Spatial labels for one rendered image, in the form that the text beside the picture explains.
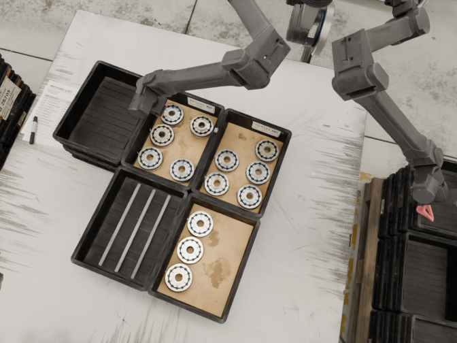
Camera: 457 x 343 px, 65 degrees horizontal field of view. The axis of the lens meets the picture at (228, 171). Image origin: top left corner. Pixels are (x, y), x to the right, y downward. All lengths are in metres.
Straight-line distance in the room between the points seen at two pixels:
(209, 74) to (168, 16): 2.13
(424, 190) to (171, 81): 0.78
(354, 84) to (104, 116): 1.13
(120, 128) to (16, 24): 1.81
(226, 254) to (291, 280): 0.33
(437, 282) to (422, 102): 1.40
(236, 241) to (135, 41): 1.16
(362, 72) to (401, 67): 2.29
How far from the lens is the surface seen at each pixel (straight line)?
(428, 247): 2.25
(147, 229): 1.48
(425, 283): 2.21
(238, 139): 1.58
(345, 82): 0.89
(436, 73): 3.28
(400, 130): 1.03
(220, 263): 1.45
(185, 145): 1.57
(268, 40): 0.86
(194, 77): 0.99
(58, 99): 1.94
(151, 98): 1.18
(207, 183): 1.48
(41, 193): 1.78
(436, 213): 2.19
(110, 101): 1.71
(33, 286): 1.72
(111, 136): 1.64
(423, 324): 2.07
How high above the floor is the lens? 2.27
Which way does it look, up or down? 71 degrees down
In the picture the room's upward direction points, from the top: 10 degrees clockwise
